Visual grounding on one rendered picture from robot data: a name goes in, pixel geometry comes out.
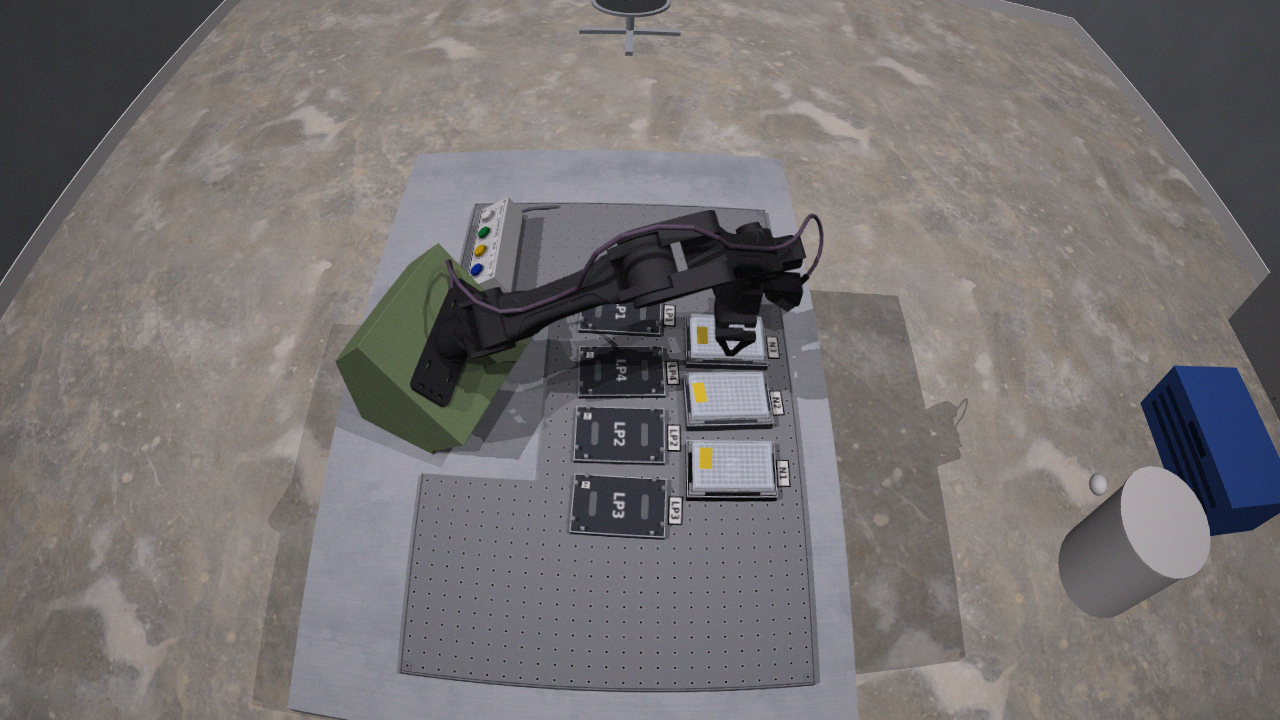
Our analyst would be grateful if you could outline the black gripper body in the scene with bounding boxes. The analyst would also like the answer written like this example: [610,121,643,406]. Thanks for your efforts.
[714,284,756,340]

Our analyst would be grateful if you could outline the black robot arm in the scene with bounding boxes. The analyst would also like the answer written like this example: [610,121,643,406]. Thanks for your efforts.
[410,210,806,407]

